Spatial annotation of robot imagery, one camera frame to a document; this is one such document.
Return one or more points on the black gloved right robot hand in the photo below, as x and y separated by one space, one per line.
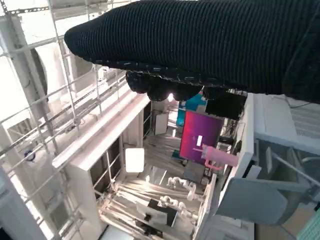
200 45

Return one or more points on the teal board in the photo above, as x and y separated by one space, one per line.
192 105

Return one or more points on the black monitor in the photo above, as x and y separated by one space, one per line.
225 107

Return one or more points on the monitor with purple screen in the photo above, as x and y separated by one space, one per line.
200 130

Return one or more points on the white mesh-front cabinet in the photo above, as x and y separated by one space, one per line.
275 117

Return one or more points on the white wheeled cabinet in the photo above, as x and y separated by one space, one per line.
275 147

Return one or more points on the bright ceiling light panel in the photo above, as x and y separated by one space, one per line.
135 160

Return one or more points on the grey chair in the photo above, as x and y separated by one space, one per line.
250 200

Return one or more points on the black and white box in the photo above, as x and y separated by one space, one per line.
160 213

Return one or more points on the green cutting mat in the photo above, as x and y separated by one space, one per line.
310 227

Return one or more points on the white partition frame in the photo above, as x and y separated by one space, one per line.
105 132

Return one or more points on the white ventilation duct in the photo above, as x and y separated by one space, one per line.
50 70

